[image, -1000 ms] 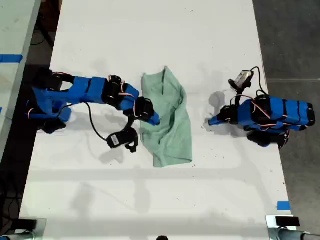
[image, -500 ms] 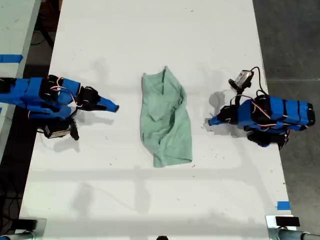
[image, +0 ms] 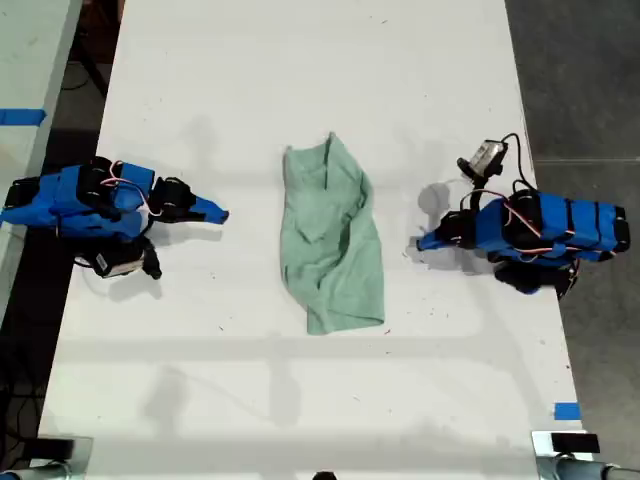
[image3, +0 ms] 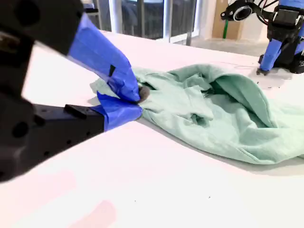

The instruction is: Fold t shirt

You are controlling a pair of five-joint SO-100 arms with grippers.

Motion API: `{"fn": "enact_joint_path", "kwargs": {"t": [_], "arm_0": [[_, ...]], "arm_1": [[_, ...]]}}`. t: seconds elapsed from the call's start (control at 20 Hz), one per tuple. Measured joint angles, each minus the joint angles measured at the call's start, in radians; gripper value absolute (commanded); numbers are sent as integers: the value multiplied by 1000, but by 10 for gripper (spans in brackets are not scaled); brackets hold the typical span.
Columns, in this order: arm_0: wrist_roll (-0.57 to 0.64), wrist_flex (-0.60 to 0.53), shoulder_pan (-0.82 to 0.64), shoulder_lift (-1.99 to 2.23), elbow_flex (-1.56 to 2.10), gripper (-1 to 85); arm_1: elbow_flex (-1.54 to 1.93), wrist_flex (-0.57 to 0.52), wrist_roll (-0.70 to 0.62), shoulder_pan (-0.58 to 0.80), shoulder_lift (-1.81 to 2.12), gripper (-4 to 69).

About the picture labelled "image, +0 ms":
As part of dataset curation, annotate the pale green t-shirt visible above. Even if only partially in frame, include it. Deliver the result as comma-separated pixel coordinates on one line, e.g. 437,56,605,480
279,131,387,337

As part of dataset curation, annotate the long blue tape strip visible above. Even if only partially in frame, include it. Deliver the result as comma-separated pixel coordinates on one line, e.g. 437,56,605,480
0,108,48,127

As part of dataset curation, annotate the white side table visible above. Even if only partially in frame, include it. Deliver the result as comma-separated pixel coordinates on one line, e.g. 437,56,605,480
0,0,84,321

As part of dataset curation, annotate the short blue tape strip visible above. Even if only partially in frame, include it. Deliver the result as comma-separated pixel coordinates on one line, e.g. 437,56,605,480
553,401,583,422

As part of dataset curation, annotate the small black box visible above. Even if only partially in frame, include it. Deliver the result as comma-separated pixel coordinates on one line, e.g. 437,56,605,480
35,437,77,462
549,432,601,455

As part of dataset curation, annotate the grey metal pipe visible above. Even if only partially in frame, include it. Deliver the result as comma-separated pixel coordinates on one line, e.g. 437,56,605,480
0,462,76,480
553,455,640,480

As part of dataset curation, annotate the red white arm wire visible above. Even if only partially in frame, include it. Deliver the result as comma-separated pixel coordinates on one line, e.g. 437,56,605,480
102,159,166,218
501,193,557,257

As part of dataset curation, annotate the black camera stalk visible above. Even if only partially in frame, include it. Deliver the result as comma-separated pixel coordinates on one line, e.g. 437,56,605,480
459,173,495,214

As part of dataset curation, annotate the silver black camera box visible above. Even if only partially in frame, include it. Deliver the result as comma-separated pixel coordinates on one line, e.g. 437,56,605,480
457,140,509,177

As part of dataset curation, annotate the black camera box white label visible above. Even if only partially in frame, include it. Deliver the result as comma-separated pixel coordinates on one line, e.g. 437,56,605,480
74,238,163,281

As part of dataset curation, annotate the black camera cable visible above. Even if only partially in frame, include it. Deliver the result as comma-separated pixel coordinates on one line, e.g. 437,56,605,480
499,132,535,194

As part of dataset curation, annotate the black floor cable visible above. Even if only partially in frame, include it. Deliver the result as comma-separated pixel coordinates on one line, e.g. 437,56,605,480
62,47,110,97

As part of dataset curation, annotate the metal table clamp bracket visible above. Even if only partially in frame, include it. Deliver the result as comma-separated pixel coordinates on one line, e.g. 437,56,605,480
530,429,597,480
28,434,95,480

